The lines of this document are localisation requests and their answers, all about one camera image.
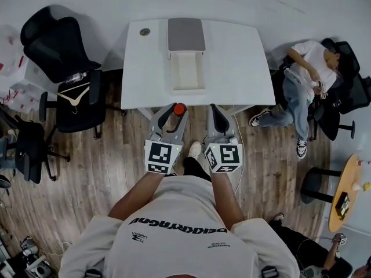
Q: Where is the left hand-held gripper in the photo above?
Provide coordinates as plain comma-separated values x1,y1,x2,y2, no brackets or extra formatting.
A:
144,103,190,175

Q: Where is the wooden clothes hanger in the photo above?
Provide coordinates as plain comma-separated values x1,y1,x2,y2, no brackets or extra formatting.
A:
57,83,91,116

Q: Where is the person's white printed t-shirt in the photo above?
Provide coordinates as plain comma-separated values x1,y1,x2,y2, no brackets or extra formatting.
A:
59,174,301,278

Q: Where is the black strap buckle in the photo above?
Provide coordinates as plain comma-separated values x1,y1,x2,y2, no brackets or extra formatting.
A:
260,265,279,278

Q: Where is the person's right forearm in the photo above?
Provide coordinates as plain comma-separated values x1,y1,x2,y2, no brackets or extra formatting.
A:
209,170,246,232

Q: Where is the round wooden side table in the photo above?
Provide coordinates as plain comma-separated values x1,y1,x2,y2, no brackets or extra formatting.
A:
328,153,371,233

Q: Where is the pile of clear plastic jugs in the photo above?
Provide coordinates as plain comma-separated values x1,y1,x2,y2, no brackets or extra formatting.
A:
0,24,42,113

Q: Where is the person's black trouser leg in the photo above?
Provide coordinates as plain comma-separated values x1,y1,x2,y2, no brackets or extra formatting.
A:
182,156,213,182

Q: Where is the white camera device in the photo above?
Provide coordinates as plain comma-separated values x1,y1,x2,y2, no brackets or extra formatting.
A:
32,263,52,277

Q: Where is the person's left forearm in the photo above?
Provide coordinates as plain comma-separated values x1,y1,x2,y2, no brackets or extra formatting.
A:
107,171,166,223

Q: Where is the white cable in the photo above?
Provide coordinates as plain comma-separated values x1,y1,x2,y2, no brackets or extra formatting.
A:
231,114,243,197

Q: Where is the person's white shoe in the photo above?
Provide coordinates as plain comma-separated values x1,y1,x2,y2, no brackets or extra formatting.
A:
187,141,202,160

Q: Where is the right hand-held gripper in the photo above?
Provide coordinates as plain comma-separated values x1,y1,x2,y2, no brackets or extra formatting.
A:
204,103,244,174

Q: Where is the black office chair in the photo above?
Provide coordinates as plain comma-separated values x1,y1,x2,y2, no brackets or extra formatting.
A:
19,5,107,140
0,108,71,185
272,38,371,142

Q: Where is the small black electronic module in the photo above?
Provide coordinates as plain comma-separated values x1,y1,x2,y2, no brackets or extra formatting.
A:
334,192,352,221

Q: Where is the clear plastic bottle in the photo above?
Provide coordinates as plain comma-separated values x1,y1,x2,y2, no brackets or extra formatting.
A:
64,71,88,85

